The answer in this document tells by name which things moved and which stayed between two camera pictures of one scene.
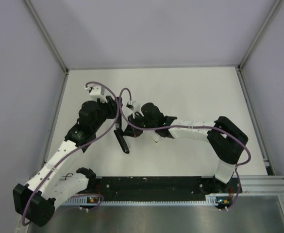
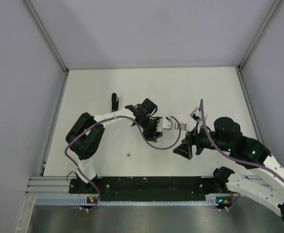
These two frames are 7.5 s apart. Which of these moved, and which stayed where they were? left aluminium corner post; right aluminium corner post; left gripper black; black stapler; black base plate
Moved: left gripper black; black stapler
Stayed: right aluminium corner post; left aluminium corner post; black base plate
